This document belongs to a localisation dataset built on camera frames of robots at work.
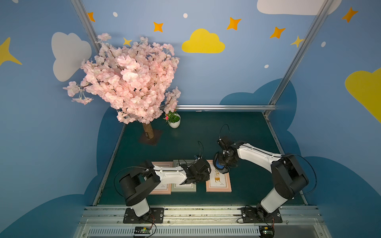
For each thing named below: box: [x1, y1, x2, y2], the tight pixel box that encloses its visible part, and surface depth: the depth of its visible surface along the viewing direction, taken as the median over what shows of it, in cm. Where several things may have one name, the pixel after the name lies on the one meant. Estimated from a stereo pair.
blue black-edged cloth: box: [213, 151, 230, 175], surface depth 88 cm
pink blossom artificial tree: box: [63, 33, 182, 147], surface depth 67 cm
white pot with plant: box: [162, 109, 182, 129], surface depth 106 cm
